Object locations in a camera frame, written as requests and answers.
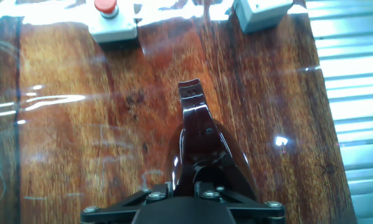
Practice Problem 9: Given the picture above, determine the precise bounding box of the green push button box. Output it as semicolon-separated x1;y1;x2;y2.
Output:
232;0;295;34

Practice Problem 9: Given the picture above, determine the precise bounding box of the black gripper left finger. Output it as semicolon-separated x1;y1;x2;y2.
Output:
80;182;174;224

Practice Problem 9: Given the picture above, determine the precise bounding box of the red push button box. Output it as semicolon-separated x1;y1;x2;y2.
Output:
88;0;139;44

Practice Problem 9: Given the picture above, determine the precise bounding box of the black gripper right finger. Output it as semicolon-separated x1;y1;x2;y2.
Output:
194;182;286;224

